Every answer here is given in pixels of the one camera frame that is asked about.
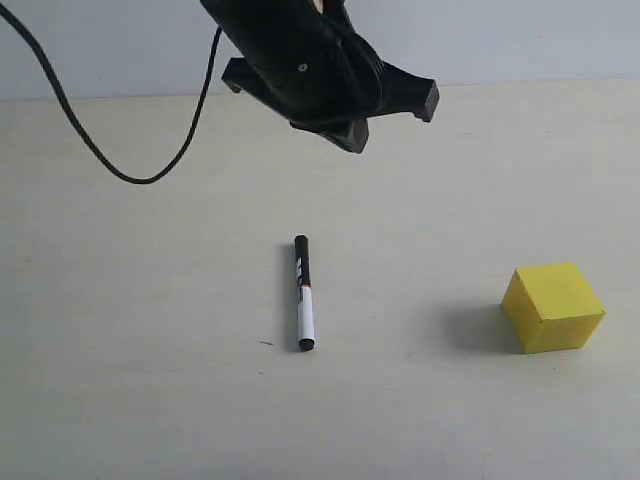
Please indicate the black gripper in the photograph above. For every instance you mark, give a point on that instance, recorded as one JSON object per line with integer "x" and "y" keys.
{"x": 319, "y": 69}

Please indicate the black and white marker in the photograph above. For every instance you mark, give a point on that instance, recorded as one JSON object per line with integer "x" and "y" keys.
{"x": 305, "y": 316}

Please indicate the yellow cube block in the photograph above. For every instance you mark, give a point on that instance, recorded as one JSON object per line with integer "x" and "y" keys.
{"x": 552, "y": 307}

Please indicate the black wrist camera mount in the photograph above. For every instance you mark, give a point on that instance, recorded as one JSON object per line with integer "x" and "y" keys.
{"x": 240, "y": 77}

